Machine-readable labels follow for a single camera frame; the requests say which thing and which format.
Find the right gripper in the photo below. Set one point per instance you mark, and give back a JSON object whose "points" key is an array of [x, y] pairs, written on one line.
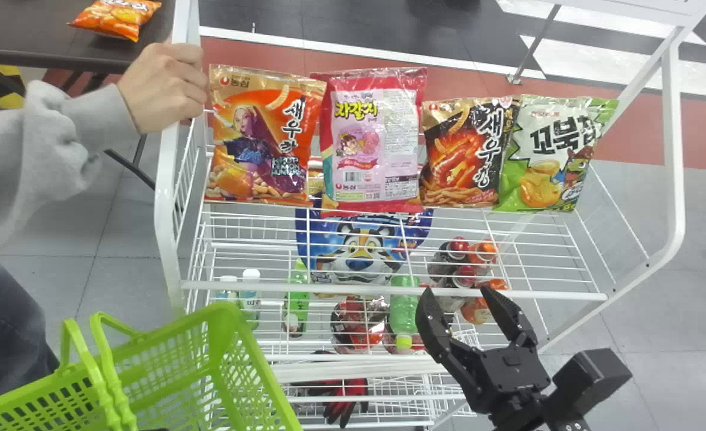
{"points": [[505, 377]]}

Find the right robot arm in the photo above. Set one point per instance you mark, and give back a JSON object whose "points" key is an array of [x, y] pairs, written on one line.
{"points": [[517, 422]]}

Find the green basket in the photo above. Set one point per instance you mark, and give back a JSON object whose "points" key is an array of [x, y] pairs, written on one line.
{"points": [[209, 371]]}

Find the person's hand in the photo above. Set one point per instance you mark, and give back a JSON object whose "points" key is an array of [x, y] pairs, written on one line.
{"points": [[161, 87]]}

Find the green bottle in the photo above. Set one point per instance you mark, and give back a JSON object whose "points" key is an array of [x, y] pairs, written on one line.
{"points": [[297, 299], [405, 311]]}

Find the orange capped bottle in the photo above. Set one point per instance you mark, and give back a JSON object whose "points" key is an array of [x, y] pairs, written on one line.
{"points": [[483, 251]]}

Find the red capped bottle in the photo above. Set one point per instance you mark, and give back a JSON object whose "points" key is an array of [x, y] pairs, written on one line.
{"points": [[455, 248]]}

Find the red noodle cup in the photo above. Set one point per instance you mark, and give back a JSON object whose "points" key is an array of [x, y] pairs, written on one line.
{"points": [[358, 326]]}

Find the blue cereal bag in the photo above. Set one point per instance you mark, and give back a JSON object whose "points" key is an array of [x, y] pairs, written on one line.
{"points": [[361, 251]]}

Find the red black gloves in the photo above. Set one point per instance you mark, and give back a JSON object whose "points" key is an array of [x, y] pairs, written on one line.
{"points": [[344, 410]]}

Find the black snack packet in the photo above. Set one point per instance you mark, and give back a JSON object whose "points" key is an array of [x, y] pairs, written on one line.
{"points": [[466, 155]]}

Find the green snack packet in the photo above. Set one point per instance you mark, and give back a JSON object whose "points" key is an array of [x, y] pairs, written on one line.
{"points": [[550, 155]]}

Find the pink snack packet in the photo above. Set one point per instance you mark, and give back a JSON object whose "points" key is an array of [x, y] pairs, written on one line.
{"points": [[370, 143]]}

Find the white bottle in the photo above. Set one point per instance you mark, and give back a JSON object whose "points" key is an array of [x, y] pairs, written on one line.
{"points": [[227, 289], [250, 296]]}

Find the orange snack packet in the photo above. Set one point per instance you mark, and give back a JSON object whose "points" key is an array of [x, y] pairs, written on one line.
{"points": [[116, 17], [263, 137]]}

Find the person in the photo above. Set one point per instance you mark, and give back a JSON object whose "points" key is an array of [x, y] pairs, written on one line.
{"points": [[23, 155]]}

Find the dark side table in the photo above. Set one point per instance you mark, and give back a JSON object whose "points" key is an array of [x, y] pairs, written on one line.
{"points": [[41, 36]]}

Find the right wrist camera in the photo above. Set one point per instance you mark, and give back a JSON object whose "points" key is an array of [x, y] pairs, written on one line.
{"points": [[592, 377]]}

